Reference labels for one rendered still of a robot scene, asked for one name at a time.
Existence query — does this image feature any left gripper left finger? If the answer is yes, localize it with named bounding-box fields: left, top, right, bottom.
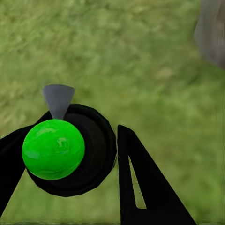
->
left=0, top=125, right=33, bottom=217

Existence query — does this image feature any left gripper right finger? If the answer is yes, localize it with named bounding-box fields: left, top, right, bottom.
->
left=117, top=125, right=197, bottom=225

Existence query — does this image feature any pesticide atomizer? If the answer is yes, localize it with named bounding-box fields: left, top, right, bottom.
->
left=22, top=84, right=117, bottom=197

